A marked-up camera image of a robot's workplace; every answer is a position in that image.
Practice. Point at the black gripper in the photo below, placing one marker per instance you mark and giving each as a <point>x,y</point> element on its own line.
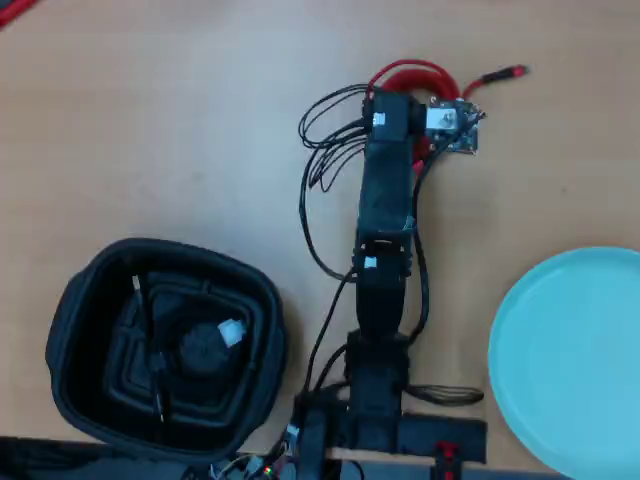
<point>419,119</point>

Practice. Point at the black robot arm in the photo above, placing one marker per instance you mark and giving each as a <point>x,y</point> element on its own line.
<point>382,200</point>

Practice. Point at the black square bowl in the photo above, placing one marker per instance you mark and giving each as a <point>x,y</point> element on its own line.
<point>165,345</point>

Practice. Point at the light blue plate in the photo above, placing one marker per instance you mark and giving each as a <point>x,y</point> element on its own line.
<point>575,360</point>

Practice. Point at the red and black clamp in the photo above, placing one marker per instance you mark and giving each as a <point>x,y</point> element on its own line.
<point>446,457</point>

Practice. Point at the red object at table edge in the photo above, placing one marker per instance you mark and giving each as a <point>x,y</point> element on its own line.
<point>12,11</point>

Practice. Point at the dark fabric bag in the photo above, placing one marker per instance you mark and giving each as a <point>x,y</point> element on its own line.
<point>75,462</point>

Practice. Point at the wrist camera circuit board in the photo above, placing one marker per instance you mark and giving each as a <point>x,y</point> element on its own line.
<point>455,125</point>

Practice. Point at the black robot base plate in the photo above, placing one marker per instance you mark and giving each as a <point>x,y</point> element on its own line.
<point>450,437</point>

